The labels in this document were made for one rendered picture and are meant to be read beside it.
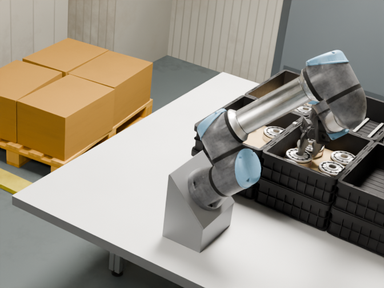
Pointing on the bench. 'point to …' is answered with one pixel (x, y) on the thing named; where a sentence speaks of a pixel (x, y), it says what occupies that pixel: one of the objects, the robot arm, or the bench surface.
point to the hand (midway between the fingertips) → (306, 157)
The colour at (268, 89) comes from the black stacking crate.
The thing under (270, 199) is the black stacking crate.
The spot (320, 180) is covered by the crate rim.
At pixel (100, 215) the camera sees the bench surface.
